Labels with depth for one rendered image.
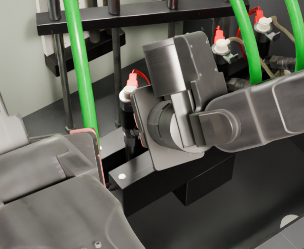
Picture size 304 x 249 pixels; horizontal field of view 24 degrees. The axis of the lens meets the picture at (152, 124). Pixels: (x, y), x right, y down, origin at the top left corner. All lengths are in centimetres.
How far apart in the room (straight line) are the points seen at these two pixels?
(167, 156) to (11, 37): 43
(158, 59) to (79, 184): 41
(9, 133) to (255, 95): 32
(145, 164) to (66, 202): 71
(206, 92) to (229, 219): 47
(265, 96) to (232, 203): 54
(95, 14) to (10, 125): 68
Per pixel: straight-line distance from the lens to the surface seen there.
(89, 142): 54
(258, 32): 108
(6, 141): 44
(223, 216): 119
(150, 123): 84
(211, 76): 76
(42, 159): 39
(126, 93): 97
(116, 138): 109
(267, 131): 70
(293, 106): 68
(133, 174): 105
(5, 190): 38
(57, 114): 133
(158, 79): 76
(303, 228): 105
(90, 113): 71
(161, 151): 86
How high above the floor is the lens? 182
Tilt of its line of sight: 50 degrees down
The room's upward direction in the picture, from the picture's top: straight up
